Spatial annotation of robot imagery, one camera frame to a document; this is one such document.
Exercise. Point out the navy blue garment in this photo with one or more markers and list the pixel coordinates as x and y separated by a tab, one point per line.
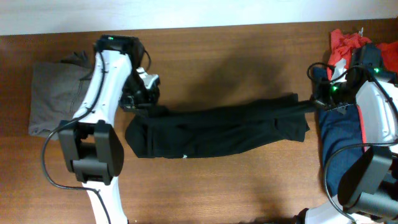
336	131

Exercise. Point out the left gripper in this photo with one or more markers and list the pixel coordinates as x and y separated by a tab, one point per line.
155	91

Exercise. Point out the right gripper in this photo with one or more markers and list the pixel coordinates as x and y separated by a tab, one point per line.
319	96

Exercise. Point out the grey folded shorts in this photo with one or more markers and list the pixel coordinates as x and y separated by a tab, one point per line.
57	91

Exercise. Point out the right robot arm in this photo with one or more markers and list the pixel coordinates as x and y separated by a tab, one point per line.
367	191

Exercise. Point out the black t-shirt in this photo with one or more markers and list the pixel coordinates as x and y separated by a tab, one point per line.
218	132

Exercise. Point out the black garment in pile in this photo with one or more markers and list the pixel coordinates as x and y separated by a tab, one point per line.
367	61

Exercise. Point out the red mesh garment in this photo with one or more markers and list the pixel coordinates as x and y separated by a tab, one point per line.
345	46

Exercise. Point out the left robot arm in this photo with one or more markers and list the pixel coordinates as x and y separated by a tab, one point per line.
91	148

